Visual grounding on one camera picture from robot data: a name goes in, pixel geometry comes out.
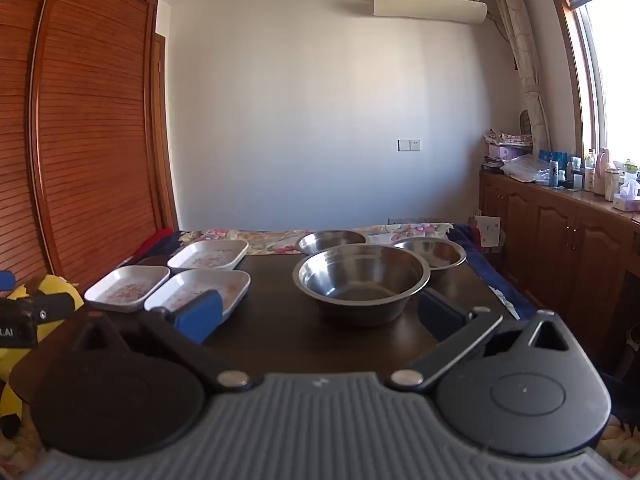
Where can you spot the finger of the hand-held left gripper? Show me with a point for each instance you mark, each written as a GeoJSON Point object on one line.
{"type": "Point", "coordinates": [6, 281]}
{"type": "Point", "coordinates": [45, 310]}

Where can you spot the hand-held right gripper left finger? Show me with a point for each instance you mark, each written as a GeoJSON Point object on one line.
{"type": "Point", "coordinates": [200, 317]}

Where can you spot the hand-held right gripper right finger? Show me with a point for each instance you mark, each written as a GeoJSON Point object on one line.
{"type": "Point", "coordinates": [440, 317]}

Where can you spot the white floral plate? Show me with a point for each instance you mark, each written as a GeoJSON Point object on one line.
{"type": "Point", "coordinates": [207, 255]}
{"type": "Point", "coordinates": [125, 287]}
{"type": "Point", "coordinates": [231, 285]}

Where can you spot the small steel bowl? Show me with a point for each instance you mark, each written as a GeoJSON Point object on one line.
{"type": "Point", "coordinates": [330, 240]}
{"type": "Point", "coordinates": [435, 252]}

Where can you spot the large steel bowl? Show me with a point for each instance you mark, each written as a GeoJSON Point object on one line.
{"type": "Point", "coordinates": [360, 280]}

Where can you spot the yellow plush toy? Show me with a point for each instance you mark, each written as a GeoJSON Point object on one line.
{"type": "Point", "coordinates": [10, 395]}

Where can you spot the red knitted cloth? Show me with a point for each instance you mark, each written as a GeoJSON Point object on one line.
{"type": "Point", "coordinates": [157, 237]}

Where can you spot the white paper bag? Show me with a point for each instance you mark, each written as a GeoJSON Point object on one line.
{"type": "Point", "coordinates": [487, 232]}

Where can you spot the floral bed blanket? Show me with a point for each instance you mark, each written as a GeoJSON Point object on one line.
{"type": "Point", "coordinates": [270, 242]}

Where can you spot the wooden cabinet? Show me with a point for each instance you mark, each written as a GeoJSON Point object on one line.
{"type": "Point", "coordinates": [550, 230]}

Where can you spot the wooden slatted wardrobe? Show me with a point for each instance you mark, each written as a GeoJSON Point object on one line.
{"type": "Point", "coordinates": [90, 135]}

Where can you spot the clear plastic bag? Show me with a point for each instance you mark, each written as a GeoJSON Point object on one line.
{"type": "Point", "coordinates": [525, 167]}

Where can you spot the pink box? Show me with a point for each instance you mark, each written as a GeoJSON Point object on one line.
{"type": "Point", "coordinates": [505, 152]}

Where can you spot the wooden door panel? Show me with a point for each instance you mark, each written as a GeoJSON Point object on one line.
{"type": "Point", "coordinates": [165, 135]}

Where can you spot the folded floral cloth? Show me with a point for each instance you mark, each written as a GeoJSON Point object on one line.
{"type": "Point", "coordinates": [507, 137]}

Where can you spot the row of blue boxes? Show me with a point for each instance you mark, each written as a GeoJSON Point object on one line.
{"type": "Point", "coordinates": [552, 154]}

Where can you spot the white bottle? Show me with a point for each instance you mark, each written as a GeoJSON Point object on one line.
{"type": "Point", "coordinates": [590, 172]}

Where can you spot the white jar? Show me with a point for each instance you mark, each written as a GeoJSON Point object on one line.
{"type": "Point", "coordinates": [611, 185]}

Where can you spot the tissue box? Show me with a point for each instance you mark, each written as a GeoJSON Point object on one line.
{"type": "Point", "coordinates": [626, 202]}

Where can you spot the pink thermos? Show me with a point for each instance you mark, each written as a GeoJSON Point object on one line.
{"type": "Point", "coordinates": [602, 170]}

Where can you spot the green lidded bottle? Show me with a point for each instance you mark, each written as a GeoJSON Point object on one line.
{"type": "Point", "coordinates": [630, 170]}

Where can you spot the patterned curtain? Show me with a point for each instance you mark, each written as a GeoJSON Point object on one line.
{"type": "Point", "coordinates": [525, 60]}

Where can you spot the window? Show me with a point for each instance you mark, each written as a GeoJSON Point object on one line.
{"type": "Point", "coordinates": [615, 60]}

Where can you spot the white wall switch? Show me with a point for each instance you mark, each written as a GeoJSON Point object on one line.
{"type": "Point", "coordinates": [409, 144]}

